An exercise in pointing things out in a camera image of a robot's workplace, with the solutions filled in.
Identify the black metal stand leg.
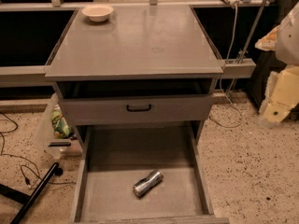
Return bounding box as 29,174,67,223
0,162,61,224

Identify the clear plastic bin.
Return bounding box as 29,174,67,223
36,94,82,159

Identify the silver redbull can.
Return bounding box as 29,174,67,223
133,170,164,198

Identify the grey drawer cabinet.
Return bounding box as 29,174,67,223
46,5,223,141

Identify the grey top drawer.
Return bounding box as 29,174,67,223
59,95,213,125

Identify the black floor cable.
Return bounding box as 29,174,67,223
0,111,76,189

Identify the black drawer handle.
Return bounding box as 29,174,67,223
126,104,151,112

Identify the green snack bag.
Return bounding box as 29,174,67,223
50,105,72,138

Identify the open grey middle drawer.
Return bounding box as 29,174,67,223
70,125,230,224

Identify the white bowl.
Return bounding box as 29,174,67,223
81,5,113,22

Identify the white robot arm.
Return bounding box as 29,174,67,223
255,2,299,124

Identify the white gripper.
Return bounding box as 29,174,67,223
258,64,299,125

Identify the white power cable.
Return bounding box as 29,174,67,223
208,3,244,130

